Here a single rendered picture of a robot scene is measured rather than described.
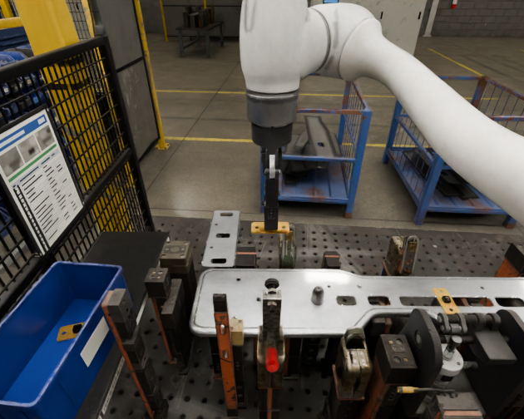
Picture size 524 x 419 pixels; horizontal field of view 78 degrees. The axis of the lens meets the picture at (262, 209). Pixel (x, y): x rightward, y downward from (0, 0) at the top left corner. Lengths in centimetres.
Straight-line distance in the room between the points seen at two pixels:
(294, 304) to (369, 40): 62
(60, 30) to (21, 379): 87
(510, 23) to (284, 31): 1604
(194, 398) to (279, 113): 85
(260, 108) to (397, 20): 819
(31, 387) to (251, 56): 75
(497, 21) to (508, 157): 1590
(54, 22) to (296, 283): 97
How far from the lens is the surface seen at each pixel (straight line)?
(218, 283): 94
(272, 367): 63
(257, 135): 58
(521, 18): 1665
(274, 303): 63
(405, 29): 877
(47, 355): 89
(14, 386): 89
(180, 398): 112
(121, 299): 70
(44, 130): 96
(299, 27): 54
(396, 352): 72
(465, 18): 1576
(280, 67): 53
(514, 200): 39
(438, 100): 46
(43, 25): 117
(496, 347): 76
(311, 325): 86
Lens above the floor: 169
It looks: 35 degrees down
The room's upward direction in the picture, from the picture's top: straight up
